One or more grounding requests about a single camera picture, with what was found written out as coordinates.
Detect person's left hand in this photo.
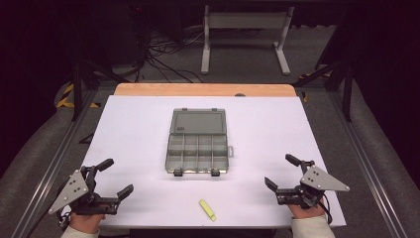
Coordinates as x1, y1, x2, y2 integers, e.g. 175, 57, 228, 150
68, 211, 107, 235

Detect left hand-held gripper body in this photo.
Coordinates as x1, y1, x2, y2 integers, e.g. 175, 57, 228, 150
49, 165, 121, 216

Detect clear plastic compartment box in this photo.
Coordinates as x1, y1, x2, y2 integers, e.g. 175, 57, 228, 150
163, 107, 235, 178

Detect aluminium rail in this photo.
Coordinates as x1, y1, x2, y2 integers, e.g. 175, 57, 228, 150
11, 88, 100, 238
330, 90, 410, 238

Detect person's right hand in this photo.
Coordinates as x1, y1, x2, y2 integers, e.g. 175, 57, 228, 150
287, 201, 328, 220

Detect white table sheet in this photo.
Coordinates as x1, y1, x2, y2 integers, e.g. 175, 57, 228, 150
67, 94, 347, 230

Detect black floor cables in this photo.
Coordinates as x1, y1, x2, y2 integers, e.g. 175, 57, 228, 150
132, 28, 206, 84

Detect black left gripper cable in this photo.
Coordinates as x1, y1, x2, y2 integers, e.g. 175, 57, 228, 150
55, 210, 72, 232

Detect yellow black floor tape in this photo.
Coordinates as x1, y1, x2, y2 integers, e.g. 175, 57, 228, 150
54, 82, 101, 109
297, 70, 332, 103

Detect yellow highlighter pen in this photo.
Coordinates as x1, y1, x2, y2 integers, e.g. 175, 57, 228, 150
198, 198, 218, 222

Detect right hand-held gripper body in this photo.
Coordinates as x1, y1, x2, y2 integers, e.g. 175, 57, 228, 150
275, 160, 351, 210

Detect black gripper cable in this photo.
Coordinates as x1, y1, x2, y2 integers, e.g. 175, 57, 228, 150
316, 192, 334, 226
55, 210, 72, 232

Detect black metal stand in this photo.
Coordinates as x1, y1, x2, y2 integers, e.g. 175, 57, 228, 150
291, 9, 357, 123
70, 49, 131, 122

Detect white metal stand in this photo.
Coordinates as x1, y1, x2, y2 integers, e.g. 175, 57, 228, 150
200, 4, 295, 76

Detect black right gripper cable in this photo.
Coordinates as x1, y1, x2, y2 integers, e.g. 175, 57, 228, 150
316, 192, 334, 226

